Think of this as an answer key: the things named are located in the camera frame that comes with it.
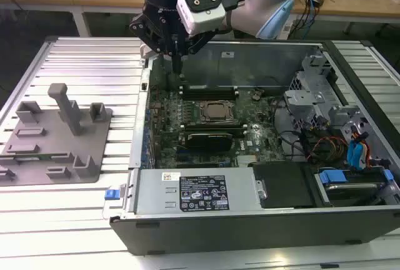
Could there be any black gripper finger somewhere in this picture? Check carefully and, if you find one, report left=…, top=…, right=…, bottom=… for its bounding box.
left=129, top=12, right=180, bottom=75
left=178, top=31, right=217, bottom=75

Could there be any black RAM slot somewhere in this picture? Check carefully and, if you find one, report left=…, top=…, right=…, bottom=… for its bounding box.
left=182, top=84, right=238, bottom=89
left=182, top=87, right=238, bottom=92
left=182, top=93, right=239, bottom=101
left=181, top=121, right=243, bottom=126
left=182, top=124, right=243, bottom=128
left=182, top=90, right=239, bottom=95

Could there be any grey plastic case latch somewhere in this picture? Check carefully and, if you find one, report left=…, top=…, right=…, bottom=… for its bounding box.
left=139, top=43, right=157, bottom=60

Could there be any metal socket cover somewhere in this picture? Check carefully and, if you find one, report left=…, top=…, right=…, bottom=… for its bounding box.
left=197, top=100, right=237, bottom=123

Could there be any silver CPU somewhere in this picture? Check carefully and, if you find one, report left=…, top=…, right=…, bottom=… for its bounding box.
left=206, top=103, right=229, bottom=118

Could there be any CPU socket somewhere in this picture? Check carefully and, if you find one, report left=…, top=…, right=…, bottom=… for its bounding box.
left=196, top=99, right=238, bottom=124

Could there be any green motherboard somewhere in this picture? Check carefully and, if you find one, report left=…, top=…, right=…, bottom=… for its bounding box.
left=148, top=87, right=287, bottom=169

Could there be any silver metal drive cage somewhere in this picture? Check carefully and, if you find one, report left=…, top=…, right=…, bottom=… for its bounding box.
left=282, top=54, right=369, bottom=146

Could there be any silver chipset heatsink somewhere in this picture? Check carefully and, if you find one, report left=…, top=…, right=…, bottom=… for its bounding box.
left=237, top=154, right=260, bottom=167

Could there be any grey parts rack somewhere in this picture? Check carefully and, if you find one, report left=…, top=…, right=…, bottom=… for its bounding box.
left=0, top=82, right=114, bottom=185

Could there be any grey power supply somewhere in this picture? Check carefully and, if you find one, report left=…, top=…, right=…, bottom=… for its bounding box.
left=134, top=169, right=262, bottom=216

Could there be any black plastic bay cover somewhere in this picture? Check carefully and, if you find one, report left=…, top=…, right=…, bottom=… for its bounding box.
left=249, top=162, right=316, bottom=210

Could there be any hard disk in blue carrier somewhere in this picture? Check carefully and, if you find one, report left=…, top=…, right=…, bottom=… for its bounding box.
left=315, top=166, right=395, bottom=208

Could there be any black PC case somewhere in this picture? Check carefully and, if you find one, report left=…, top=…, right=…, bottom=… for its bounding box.
left=102, top=37, right=400, bottom=257

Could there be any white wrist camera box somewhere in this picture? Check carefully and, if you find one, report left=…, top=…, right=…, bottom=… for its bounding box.
left=176, top=0, right=226, bottom=37

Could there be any blue cable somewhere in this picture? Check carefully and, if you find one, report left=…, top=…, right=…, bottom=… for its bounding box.
left=303, top=0, right=317, bottom=41

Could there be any orange power wire bundle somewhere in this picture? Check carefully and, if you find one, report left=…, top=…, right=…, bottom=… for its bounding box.
left=306, top=135, right=349, bottom=163

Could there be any blue data wire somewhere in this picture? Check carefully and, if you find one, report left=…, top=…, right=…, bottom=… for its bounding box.
left=346, top=138, right=371, bottom=171

